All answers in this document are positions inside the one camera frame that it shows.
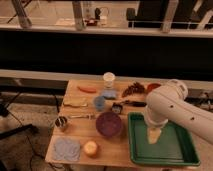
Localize yellow apple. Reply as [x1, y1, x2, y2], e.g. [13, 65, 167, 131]
[83, 141, 98, 156]

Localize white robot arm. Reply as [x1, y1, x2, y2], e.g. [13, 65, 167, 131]
[144, 79, 213, 144]

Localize green plastic tray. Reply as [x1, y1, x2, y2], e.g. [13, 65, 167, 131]
[128, 112, 200, 167]

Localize small black box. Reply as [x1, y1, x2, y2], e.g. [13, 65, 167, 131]
[112, 103, 123, 114]

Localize purple bowl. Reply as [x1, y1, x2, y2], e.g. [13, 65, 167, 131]
[96, 112, 123, 138]

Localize orange bowl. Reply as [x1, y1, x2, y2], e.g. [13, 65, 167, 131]
[146, 83, 161, 94]

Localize blue sponge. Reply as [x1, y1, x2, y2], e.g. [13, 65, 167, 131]
[101, 90, 117, 99]

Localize blue cup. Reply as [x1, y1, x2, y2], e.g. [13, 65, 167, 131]
[93, 96, 105, 111]

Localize metal fork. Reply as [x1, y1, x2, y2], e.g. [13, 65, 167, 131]
[68, 114, 95, 119]

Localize white cup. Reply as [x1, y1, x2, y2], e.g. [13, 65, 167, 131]
[103, 72, 115, 88]

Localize orange carrot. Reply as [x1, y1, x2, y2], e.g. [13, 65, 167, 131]
[77, 86, 97, 93]

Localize yellow banana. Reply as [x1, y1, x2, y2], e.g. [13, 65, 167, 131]
[63, 98, 88, 107]

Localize blue cloth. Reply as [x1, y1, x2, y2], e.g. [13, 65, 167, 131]
[52, 138, 81, 162]

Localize small metal cup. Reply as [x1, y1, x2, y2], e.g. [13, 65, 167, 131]
[55, 116, 68, 131]

